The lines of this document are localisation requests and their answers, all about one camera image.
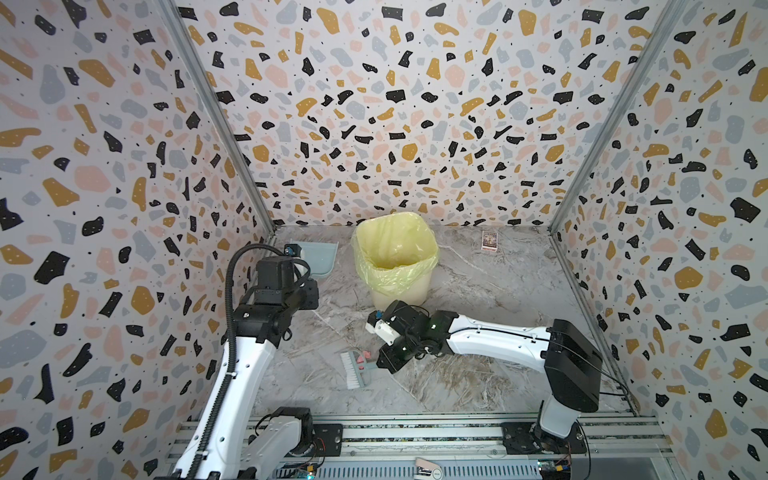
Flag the teal plastic dustpan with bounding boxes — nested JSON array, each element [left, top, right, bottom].
[[295, 241, 338, 280]]

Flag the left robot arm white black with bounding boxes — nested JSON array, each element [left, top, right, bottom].
[[169, 244, 319, 479]]

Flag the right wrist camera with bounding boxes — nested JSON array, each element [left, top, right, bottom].
[[365, 310, 401, 345]]

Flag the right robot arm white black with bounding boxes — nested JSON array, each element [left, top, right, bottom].
[[366, 300, 603, 451]]

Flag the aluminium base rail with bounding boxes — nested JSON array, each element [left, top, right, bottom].
[[164, 411, 679, 480]]

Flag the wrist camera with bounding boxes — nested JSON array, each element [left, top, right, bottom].
[[365, 310, 401, 345], [283, 243, 303, 258]]

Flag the cream trash bin yellow bag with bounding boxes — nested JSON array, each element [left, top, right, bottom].
[[351, 212, 440, 310]]

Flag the teal hand brush white bristles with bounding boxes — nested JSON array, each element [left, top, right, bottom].
[[340, 350, 377, 390]]

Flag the small card box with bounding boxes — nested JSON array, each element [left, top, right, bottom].
[[481, 230, 499, 252]]

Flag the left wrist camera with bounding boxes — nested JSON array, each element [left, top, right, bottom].
[[283, 243, 303, 258]]

